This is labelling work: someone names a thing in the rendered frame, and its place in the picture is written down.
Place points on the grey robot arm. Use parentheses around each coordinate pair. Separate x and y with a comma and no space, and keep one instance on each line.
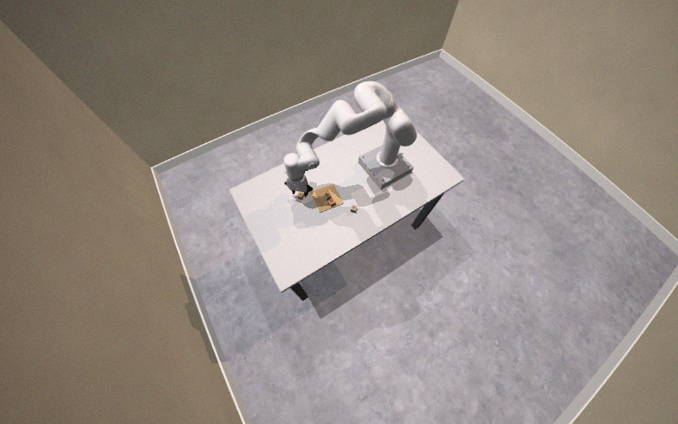
(341,114)

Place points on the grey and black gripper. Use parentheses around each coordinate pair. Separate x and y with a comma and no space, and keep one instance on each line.
(301,186)

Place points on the tan flat square mat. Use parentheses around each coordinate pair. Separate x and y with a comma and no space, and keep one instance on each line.
(321,202)

